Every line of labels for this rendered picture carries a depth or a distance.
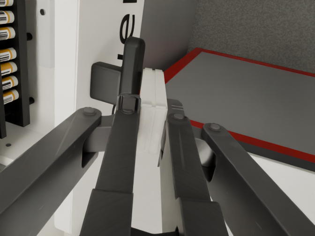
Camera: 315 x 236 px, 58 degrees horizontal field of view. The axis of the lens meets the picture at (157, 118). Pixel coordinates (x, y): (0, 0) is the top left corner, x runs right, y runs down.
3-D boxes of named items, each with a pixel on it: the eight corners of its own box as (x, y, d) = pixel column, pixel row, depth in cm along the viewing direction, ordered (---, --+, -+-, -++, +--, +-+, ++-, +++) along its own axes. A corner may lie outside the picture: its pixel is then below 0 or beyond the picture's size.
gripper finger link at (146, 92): (146, 154, 16) (132, 152, 16) (147, 105, 22) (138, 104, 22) (153, 106, 15) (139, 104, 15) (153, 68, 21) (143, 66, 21)
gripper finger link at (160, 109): (153, 106, 15) (168, 108, 15) (153, 68, 21) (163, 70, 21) (146, 154, 16) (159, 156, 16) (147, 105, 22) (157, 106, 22)
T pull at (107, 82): (147, 38, 20) (140, 40, 18) (134, 132, 23) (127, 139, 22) (101, 27, 20) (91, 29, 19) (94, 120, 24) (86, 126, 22)
